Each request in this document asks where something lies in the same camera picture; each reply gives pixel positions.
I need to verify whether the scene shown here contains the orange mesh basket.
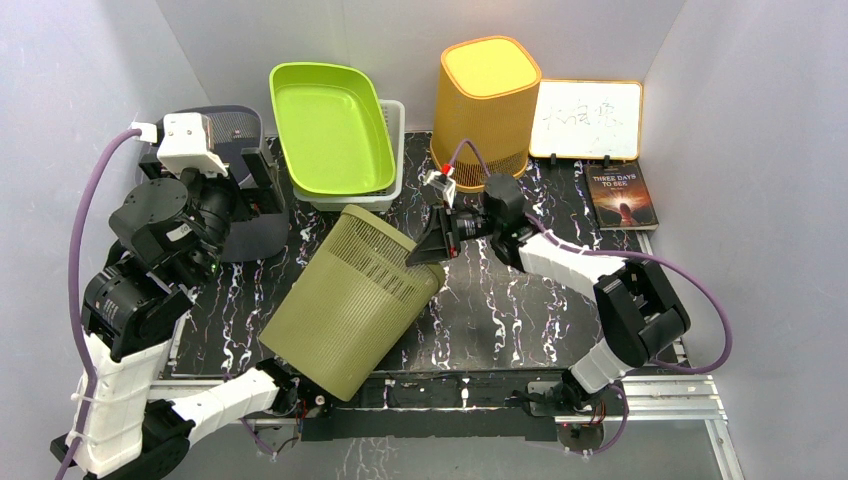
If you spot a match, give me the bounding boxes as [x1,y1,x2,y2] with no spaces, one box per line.
[430,35,542,193]

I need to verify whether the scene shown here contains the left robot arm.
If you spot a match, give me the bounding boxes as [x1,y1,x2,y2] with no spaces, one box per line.
[50,147,300,479]

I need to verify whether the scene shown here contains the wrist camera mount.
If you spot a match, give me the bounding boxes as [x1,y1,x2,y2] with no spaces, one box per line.
[425,164,457,208]
[130,112,228,178]

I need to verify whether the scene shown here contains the olive green mesh basket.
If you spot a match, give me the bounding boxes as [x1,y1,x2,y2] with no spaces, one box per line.
[259,205,445,401]

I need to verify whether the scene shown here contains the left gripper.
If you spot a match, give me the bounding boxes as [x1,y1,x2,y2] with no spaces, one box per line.
[147,146,282,283]

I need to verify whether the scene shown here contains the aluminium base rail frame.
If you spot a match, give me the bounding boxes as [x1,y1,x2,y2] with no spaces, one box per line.
[117,231,747,480]

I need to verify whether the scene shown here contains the white perforated plastic basket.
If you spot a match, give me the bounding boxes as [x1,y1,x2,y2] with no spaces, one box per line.
[293,99,405,213]

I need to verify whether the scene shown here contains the grey mesh basket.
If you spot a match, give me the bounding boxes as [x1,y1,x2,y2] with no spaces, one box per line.
[110,105,288,264]

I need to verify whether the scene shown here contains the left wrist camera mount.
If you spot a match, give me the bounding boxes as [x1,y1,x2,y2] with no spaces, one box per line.
[130,112,228,178]

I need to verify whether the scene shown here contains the dark paperback book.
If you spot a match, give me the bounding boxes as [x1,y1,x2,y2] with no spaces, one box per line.
[584,160,659,231]

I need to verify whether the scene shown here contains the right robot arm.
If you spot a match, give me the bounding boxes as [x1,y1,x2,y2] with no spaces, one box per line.
[406,170,691,416]

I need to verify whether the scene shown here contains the small whiteboard with yellow frame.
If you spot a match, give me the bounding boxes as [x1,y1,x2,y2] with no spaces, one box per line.
[529,79,643,161]

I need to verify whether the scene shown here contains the lime green plastic tray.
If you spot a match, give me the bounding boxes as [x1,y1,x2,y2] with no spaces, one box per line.
[268,62,397,196]

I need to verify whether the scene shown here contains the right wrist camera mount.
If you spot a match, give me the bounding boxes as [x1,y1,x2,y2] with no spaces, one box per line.
[425,164,457,208]

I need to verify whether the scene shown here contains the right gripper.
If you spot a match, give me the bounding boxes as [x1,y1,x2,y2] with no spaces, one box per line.
[404,202,500,266]

